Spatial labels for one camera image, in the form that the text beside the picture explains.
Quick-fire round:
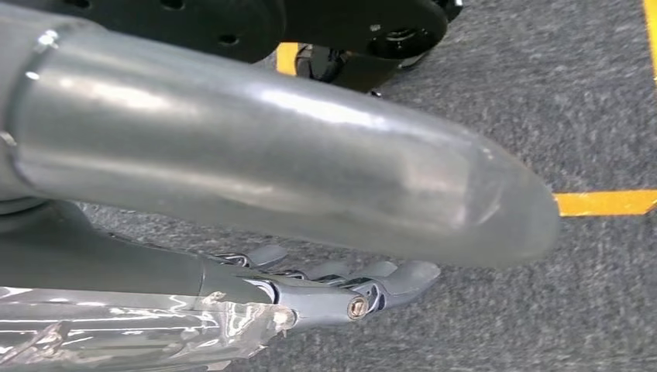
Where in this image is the clear plastic film cover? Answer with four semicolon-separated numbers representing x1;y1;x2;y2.
0;286;298;372

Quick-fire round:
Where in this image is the yellow floor tape square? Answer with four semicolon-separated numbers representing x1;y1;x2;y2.
276;0;657;218

